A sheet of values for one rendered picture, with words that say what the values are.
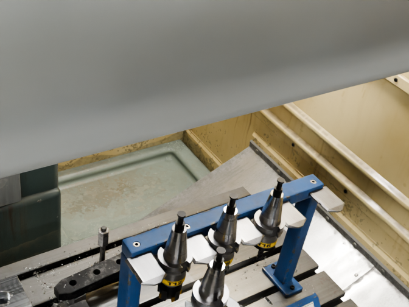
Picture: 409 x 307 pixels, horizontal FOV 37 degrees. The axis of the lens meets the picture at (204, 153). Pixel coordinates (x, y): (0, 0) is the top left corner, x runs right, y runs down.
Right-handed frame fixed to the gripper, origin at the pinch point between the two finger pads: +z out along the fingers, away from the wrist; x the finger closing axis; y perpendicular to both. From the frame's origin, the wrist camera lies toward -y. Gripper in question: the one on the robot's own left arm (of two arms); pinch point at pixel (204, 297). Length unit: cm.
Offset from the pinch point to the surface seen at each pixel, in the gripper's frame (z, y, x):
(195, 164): 89, 59, 64
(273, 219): 7.2, -4.6, 19.9
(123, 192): 89, 63, 35
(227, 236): 7.3, -4.7, 8.8
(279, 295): 10.1, 29.6, 34.0
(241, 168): 61, 38, 62
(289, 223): 6.8, -2.0, 24.5
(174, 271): 6.2, -1.8, -2.8
